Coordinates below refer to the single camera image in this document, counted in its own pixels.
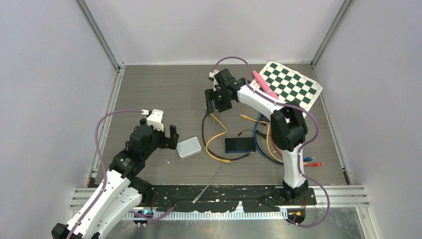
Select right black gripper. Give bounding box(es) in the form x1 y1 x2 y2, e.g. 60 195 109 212
205 87 232 115

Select green white checkerboard mat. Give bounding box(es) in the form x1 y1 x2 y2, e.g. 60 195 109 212
259 61 323 111

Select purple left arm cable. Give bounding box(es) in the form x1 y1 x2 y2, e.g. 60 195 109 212
64 109 175 239

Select black ethernet cable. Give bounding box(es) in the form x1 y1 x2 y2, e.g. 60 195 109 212
202 112 254 162

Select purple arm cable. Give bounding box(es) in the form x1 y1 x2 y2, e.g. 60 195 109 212
64 109 175 239
212 56 331 228

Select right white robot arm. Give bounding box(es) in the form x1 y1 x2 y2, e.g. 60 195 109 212
205 69 309 205

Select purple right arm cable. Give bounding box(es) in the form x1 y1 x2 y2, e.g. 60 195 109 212
212 56 331 228

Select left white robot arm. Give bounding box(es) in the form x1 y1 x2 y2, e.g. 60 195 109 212
52 119 180 239

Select red ethernet cable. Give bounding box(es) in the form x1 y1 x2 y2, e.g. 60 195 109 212
270 136 324 167

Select blue ethernet cable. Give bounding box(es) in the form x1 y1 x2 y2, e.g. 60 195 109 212
253 114 315 166

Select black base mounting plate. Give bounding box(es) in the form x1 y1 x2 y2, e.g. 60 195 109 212
139 185 317 213

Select white small router box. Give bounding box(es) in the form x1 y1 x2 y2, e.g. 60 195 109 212
177 137 202 158

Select pink toy microphone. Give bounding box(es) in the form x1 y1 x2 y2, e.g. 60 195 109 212
252 71 279 99

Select yellow ethernet cable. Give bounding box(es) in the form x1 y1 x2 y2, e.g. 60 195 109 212
240 114 312 166

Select grey thin cable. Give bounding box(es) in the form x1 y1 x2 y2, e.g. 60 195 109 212
192 114 226 205

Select aluminium front rail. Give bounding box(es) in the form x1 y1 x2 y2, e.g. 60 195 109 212
70 184 370 221

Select black network switch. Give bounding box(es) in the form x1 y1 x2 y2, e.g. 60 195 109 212
224 137 256 153

